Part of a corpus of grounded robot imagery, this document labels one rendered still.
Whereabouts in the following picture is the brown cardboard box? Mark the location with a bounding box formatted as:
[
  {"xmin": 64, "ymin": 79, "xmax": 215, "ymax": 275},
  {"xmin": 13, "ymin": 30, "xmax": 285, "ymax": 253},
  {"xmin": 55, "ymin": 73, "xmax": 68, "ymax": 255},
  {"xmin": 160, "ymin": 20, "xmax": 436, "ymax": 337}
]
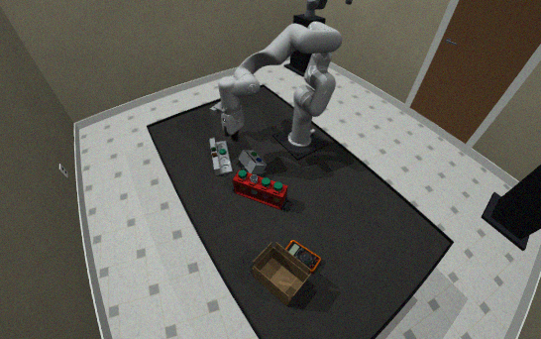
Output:
[{"xmin": 253, "ymin": 242, "xmax": 311, "ymax": 305}]

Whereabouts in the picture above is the orange rectangular block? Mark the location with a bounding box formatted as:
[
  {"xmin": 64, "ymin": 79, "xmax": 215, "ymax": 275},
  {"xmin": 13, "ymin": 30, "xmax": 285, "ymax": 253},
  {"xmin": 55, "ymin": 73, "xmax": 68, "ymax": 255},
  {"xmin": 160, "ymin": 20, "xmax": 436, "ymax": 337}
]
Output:
[{"xmin": 285, "ymin": 240, "xmax": 321, "ymax": 274}]

